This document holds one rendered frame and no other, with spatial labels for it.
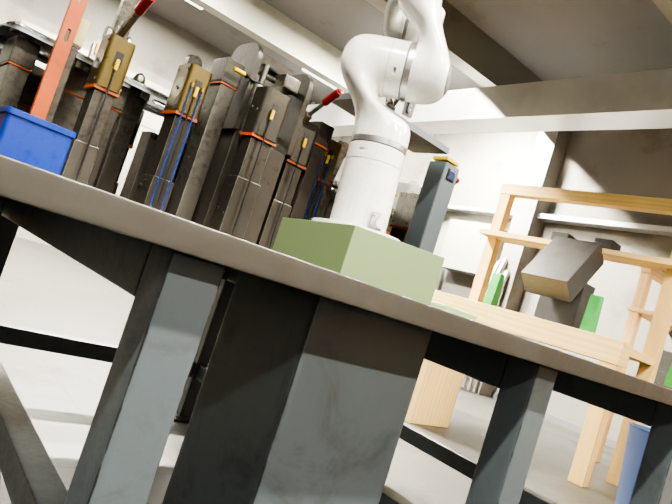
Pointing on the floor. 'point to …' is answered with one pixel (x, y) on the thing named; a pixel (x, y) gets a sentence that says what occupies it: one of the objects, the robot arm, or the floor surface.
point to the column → (297, 402)
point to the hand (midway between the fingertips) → (397, 114)
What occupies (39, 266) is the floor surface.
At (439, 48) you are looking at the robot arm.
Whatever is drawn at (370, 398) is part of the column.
